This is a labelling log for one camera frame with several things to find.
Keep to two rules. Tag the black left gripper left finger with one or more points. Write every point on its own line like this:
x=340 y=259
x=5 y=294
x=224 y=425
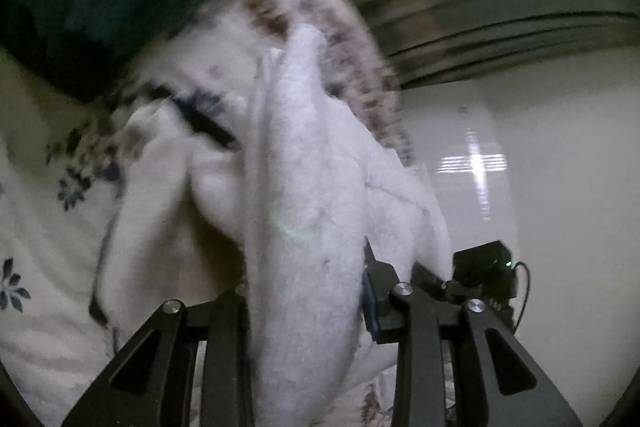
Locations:
x=150 y=381

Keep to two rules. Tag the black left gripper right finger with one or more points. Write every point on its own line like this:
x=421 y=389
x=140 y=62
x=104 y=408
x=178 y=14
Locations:
x=457 y=365

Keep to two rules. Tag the white fluffy small garment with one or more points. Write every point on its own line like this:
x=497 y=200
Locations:
x=306 y=194

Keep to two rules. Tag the floral white bed sheet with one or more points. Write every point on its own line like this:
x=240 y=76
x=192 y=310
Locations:
x=64 y=174

